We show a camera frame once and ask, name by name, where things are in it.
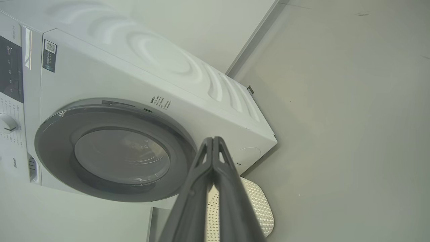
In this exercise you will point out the white front-load washing machine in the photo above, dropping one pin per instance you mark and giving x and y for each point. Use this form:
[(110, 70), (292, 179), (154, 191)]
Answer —
[(134, 77)]

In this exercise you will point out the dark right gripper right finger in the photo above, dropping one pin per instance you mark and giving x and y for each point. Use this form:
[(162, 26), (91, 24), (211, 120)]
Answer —
[(235, 208)]

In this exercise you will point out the cream perforated laundry basket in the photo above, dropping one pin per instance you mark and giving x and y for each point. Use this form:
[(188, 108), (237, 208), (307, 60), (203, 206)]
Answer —
[(258, 205)]

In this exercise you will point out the white washing machine dial knob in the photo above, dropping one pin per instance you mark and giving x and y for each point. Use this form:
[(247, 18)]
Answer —
[(7, 123)]

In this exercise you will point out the dark QR code sticker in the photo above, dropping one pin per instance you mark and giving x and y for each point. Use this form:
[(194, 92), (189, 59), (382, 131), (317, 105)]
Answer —
[(49, 55)]

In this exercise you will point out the dark washing machine display panel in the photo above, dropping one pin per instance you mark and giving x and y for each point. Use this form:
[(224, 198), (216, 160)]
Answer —
[(11, 70)]

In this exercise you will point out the black text instruction sticker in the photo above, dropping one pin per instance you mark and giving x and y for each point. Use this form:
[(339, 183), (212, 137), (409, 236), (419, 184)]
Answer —
[(160, 102)]

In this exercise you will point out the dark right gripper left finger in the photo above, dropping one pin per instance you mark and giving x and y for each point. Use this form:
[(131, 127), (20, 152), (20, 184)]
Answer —
[(191, 208)]

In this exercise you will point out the glass washing machine door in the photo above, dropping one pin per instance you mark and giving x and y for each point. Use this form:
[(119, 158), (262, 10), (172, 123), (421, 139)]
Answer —
[(53, 148)]

